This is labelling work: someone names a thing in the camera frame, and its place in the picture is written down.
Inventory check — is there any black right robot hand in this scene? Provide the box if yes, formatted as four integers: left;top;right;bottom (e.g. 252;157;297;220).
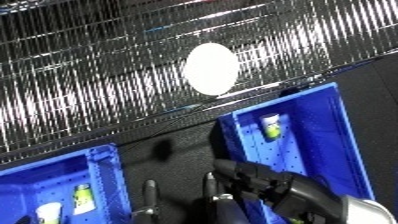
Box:
211;158;347;224

